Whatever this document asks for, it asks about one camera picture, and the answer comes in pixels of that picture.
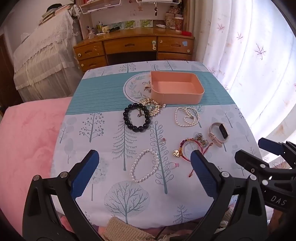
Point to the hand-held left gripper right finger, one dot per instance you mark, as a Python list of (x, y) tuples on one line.
[(203, 171)]

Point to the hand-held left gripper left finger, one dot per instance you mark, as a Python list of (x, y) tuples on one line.
[(85, 171)]

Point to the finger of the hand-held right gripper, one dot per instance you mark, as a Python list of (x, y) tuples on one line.
[(248, 162), (269, 143)]

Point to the pink plastic box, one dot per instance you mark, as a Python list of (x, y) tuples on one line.
[(180, 97)]

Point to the pink blanket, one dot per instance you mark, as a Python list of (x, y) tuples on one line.
[(27, 139)]

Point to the cream knit sweater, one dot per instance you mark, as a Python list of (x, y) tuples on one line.
[(129, 229)]

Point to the white floral curtain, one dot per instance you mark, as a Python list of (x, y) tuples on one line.
[(242, 46)]

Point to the lace-covered furniture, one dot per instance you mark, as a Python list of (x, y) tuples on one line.
[(39, 58)]

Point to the wooden desk with drawers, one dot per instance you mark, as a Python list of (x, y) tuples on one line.
[(129, 44)]

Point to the mint drawer lock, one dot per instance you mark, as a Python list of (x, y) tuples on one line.
[(154, 44)]

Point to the black flashlight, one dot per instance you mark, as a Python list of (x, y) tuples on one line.
[(115, 29)]

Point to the white tube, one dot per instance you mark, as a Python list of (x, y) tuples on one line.
[(161, 26)]

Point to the floral cups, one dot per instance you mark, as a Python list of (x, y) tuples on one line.
[(173, 22)]

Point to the grape picture card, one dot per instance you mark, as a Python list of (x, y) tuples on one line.
[(145, 23), (130, 24)]

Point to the stack of books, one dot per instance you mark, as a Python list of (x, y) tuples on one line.
[(53, 12)]

